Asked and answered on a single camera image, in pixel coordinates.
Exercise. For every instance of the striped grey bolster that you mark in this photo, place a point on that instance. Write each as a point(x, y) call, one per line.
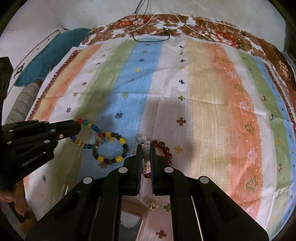
point(24, 102)

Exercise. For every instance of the striped colourful cloth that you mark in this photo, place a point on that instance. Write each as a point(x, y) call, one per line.
point(221, 112)

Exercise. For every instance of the silver metal tin box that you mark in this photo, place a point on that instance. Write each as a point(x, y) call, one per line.
point(133, 217)

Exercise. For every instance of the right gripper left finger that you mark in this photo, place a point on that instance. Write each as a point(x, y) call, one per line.
point(92, 209)

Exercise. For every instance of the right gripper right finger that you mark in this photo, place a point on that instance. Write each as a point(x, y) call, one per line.
point(200, 209)

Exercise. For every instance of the teal pillow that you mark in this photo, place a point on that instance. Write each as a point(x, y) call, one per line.
point(51, 55)

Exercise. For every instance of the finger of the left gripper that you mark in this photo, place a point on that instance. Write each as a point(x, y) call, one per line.
point(50, 129)
point(24, 149)

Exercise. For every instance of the person's left hand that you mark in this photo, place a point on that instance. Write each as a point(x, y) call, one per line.
point(16, 199)

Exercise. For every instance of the floral brown bedsheet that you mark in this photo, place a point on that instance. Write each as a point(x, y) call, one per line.
point(200, 28)

